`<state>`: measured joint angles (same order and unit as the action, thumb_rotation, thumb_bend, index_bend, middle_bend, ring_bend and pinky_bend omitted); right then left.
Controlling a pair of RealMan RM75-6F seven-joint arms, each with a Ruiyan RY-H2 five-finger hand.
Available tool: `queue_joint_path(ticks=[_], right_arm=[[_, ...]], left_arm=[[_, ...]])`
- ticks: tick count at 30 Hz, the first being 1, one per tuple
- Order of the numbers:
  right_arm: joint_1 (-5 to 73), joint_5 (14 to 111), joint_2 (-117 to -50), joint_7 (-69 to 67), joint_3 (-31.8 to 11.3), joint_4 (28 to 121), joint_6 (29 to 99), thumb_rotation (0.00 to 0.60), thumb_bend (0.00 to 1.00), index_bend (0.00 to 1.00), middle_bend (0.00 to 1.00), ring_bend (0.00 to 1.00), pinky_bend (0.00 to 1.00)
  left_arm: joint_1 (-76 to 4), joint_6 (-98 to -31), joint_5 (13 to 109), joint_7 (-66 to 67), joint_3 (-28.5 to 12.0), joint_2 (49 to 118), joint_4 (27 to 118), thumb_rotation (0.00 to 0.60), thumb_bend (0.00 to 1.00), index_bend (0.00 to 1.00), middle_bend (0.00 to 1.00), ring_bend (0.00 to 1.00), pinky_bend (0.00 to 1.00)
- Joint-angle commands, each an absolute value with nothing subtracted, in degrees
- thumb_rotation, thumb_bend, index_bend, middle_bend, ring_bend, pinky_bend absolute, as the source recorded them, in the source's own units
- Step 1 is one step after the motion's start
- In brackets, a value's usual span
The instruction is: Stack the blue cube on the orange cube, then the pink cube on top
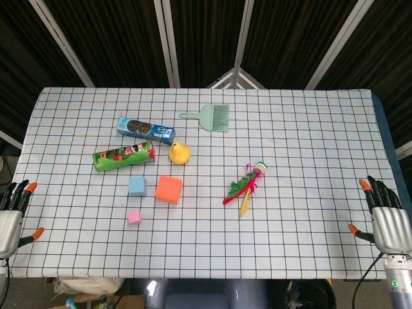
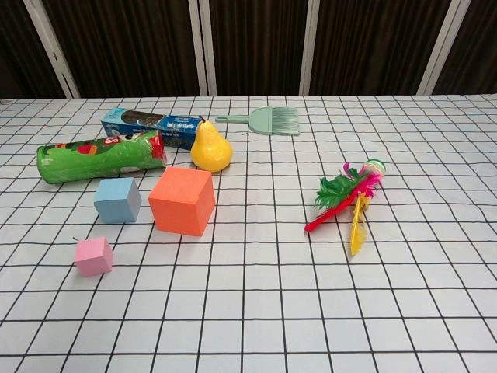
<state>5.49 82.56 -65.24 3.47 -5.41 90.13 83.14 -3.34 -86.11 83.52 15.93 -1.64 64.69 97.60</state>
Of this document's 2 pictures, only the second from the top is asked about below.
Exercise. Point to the blue foam cube block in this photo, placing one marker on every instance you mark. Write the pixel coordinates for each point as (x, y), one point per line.
(114, 202)

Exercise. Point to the small pink foam cube block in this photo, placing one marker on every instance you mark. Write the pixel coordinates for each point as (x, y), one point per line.
(93, 256)

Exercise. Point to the large orange foam cube block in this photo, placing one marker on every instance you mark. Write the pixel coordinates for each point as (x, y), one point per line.
(178, 206)

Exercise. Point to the yellow toy pear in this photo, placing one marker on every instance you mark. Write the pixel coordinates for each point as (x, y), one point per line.
(211, 151)

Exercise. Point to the mint green plastic brush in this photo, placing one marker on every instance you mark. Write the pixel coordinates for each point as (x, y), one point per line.
(264, 122)

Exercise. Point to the colourful feather shuttlecock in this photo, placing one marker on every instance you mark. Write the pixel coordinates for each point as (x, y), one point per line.
(334, 190)

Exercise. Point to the blue cookie box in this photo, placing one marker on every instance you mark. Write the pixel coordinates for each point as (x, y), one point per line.
(155, 124)

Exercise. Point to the white black checkered tablecloth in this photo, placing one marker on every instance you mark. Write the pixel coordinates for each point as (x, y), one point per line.
(272, 311)

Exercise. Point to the dark pleated screen panel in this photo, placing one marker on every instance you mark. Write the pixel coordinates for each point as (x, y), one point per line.
(477, 46)
(372, 46)
(15, 46)
(124, 46)
(260, 46)

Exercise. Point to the green potato chips can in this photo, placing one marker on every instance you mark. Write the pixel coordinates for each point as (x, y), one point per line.
(97, 159)

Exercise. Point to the white screen frame post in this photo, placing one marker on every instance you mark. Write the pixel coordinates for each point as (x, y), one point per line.
(442, 46)
(208, 58)
(310, 46)
(52, 46)

